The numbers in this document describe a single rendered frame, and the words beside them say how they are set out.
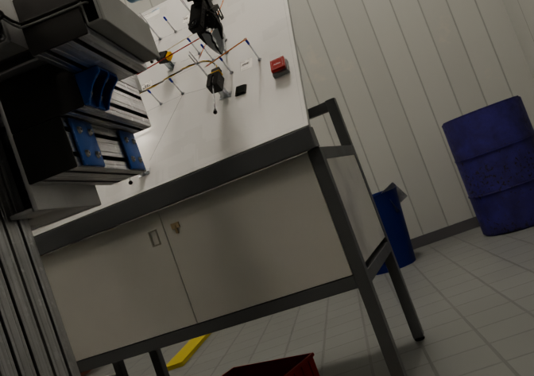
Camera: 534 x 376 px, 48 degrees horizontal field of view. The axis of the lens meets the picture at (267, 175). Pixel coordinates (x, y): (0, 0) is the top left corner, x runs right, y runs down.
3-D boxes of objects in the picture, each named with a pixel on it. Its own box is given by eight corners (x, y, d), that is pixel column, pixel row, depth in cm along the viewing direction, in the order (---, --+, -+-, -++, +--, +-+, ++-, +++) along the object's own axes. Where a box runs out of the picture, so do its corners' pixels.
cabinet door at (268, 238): (352, 275, 179) (306, 152, 181) (196, 323, 196) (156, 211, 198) (353, 273, 182) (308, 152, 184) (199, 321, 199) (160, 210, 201)
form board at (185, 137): (13, 248, 216) (9, 246, 215) (54, 63, 280) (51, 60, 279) (311, 128, 180) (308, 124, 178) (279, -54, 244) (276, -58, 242)
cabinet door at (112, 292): (196, 323, 197) (156, 211, 199) (66, 364, 214) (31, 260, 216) (199, 322, 199) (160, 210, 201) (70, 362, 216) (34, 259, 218)
